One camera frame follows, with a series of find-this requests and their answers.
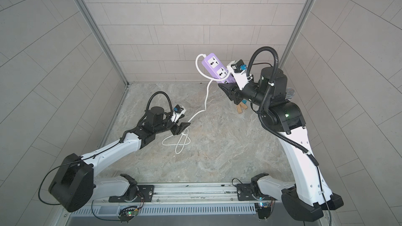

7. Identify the white power cord with plug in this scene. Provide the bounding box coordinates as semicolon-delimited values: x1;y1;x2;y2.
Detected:
161;53;231;155

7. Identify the purple power strip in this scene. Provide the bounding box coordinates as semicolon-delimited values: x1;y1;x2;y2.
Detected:
202;53;228;79

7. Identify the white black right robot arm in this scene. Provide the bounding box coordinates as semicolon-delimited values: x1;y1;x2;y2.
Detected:
218;47;344;222

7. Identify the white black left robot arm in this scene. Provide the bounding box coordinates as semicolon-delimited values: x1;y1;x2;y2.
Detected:
48;102;190;212

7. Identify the white perforated vent strip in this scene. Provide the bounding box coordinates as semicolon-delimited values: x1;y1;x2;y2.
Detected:
72;203;256;218

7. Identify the long tan wooden block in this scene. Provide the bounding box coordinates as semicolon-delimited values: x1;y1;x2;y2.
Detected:
239;102;248;110

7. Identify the glitter microphone on black stand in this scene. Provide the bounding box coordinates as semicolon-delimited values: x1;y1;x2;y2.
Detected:
285;87;296;99

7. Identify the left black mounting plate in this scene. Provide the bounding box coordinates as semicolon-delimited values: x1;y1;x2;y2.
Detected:
108;185;155;203

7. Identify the black mounting plate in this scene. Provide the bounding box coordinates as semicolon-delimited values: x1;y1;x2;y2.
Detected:
108;185;155;203
234;183;272;203

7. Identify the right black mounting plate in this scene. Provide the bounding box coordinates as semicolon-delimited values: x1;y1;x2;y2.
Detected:
234;183;272;203

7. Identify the left green circuit board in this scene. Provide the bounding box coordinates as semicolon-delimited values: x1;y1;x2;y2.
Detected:
118;206;139;222

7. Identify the green circuit board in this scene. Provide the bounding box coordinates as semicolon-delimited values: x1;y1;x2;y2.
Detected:
254;203;274;220
118;206;139;222

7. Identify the right green circuit board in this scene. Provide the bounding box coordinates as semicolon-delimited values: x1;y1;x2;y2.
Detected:
254;203;274;220

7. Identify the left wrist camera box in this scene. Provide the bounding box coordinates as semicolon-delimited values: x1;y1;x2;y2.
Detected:
171;105;186;123

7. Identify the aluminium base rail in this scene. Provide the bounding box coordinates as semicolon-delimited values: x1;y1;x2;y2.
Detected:
62;181;324;206

